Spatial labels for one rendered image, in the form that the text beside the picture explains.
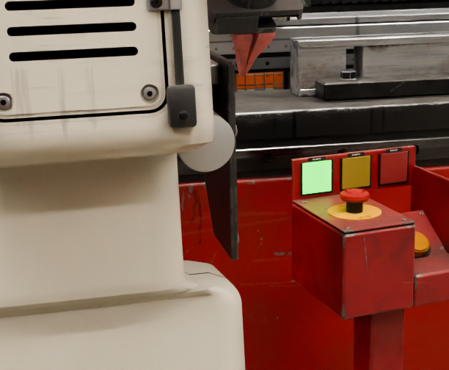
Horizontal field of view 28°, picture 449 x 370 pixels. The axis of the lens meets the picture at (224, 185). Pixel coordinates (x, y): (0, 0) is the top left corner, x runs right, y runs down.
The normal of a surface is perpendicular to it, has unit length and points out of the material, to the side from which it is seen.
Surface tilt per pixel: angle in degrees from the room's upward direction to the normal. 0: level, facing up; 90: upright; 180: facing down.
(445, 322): 90
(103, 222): 82
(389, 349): 90
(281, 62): 90
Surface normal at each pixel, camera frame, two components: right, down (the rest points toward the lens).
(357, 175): 0.35, 0.24
